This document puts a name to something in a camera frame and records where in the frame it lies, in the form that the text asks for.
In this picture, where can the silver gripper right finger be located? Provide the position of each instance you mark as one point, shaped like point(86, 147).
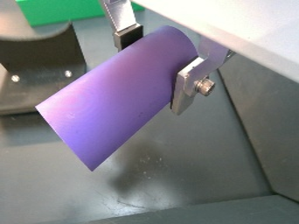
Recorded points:
point(193, 78)

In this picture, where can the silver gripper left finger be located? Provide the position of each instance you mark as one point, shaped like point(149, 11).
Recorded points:
point(127, 31)

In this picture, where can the black curved cradle stand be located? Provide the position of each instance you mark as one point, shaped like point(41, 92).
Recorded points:
point(41, 60)

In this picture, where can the purple cylinder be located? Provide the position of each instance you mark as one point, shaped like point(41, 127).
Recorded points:
point(107, 104)

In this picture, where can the green foam shape-sorting block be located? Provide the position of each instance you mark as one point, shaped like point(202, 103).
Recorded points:
point(47, 12)

